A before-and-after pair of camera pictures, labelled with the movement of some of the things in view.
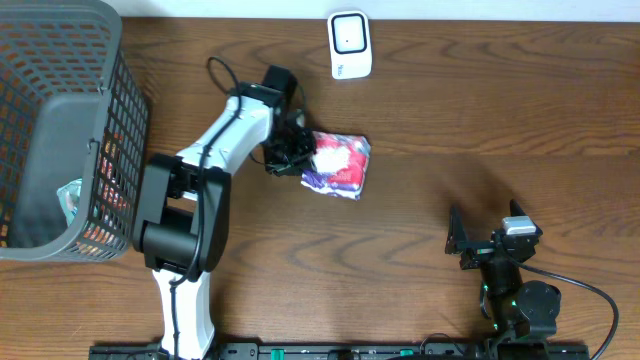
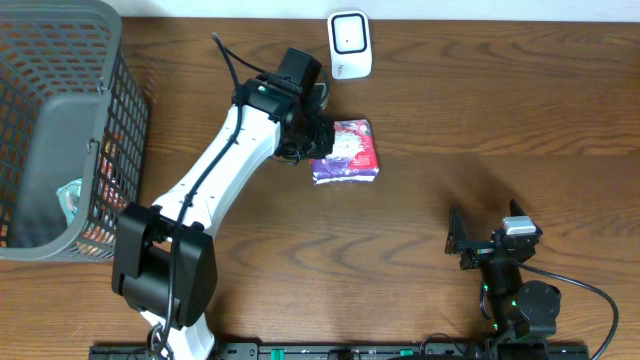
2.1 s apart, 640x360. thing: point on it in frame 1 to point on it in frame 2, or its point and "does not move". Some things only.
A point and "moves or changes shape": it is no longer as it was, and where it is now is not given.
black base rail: x=350 y=351 does not move
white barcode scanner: x=350 y=44 does not move
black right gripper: x=457 y=244 does not move
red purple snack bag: x=339 y=166 moves or changes shape
